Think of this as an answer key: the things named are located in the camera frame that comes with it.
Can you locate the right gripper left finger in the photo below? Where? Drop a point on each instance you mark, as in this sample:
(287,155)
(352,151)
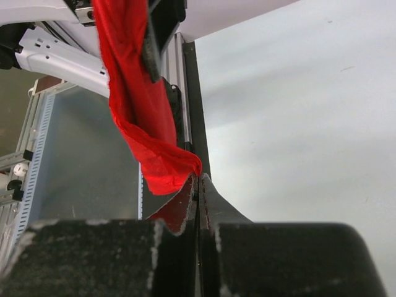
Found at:
(99,257)

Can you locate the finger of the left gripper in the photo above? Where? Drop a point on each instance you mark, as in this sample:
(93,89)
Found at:
(163,18)

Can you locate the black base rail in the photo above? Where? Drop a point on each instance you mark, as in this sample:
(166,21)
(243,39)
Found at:
(179,68)

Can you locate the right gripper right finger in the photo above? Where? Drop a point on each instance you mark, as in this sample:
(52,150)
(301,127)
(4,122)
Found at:
(241,258)

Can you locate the red paper napkin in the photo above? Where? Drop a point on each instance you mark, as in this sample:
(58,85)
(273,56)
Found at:
(139,107)

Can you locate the white cable duct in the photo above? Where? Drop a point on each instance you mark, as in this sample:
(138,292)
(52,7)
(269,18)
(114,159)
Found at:
(34,167)

